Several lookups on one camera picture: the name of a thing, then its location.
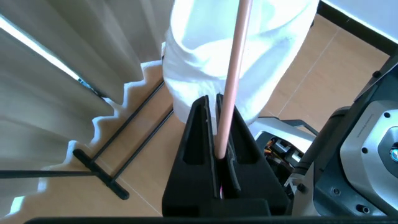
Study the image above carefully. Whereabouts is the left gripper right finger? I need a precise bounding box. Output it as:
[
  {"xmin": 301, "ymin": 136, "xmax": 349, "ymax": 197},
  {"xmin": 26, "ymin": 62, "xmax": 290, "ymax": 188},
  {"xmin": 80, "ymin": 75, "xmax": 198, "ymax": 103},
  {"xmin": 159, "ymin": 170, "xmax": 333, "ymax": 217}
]
[{"xmin": 216, "ymin": 93, "xmax": 290, "ymax": 216}]

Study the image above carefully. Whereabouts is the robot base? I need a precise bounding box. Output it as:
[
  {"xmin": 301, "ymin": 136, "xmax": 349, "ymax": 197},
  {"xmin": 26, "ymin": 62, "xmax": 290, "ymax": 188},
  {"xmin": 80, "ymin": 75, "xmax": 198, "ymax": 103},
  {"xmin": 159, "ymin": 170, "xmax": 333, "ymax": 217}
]
[{"xmin": 248, "ymin": 52, "xmax": 398, "ymax": 218}]

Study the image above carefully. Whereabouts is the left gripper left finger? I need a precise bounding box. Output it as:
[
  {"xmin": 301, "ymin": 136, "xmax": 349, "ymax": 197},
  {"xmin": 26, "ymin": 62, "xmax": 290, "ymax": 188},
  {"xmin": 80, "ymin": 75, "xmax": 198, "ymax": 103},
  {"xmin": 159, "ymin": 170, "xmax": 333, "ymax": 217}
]
[{"xmin": 161, "ymin": 95, "xmax": 219, "ymax": 218}]

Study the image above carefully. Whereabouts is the pink clothes hanger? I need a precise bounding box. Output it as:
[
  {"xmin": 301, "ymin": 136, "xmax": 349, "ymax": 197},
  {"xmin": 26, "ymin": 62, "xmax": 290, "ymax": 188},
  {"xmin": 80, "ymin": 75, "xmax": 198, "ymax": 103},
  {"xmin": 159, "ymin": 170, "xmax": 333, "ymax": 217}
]
[{"xmin": 213, "ymin": 0, "xmax": 254, "ymax": 200}]

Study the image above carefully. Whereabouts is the black clothes rack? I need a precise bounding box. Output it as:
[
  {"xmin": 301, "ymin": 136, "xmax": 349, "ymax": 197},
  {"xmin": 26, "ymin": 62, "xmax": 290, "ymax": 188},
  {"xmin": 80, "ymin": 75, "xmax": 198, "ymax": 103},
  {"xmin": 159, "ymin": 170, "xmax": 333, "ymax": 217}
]
[{"xmin": 0, "ymin": 80, "xmax": 175, "ymax": 201}]

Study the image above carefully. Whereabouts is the white printed shirt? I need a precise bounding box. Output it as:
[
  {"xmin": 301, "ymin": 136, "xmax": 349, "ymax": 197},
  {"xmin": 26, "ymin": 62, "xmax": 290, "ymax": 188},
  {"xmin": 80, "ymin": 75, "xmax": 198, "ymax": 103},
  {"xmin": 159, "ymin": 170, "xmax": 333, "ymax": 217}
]
[{"xmin": 161, "ymin": 0, "xmax": 320, "ymax": 135}]

